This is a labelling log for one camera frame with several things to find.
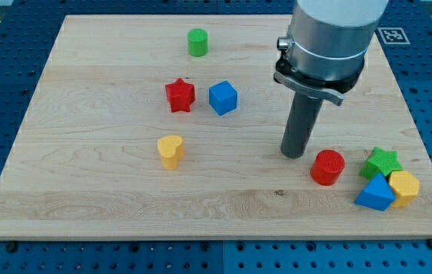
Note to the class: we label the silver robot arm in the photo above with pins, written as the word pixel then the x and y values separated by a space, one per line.
pixel 322 54

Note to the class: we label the yellow heart block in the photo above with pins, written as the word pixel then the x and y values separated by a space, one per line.
pixel 171 149

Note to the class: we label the blue cube block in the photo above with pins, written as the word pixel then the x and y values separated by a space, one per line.
pixel 223 97

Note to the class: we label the red star block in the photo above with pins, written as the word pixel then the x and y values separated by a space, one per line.
pixel 180 95

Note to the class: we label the wooden board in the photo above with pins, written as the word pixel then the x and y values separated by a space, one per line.
pixel 85 165

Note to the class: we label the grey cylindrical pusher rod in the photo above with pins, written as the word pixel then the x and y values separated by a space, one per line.
pixel 300 122

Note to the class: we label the green cylinder block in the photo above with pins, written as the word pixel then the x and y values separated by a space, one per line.
pixel 197 40

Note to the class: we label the red cylinder block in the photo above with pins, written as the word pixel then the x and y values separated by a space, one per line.
pixel 327 167

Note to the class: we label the green star block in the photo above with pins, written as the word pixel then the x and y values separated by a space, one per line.
pixel 380 161

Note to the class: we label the blue triangle block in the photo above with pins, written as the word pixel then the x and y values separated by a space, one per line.
pixel 377 194

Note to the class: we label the yellow hexagon block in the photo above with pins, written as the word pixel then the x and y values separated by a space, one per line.
pixel 405 187

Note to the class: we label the white fiducial marker tag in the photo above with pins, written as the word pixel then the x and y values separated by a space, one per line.
pixel 393 36

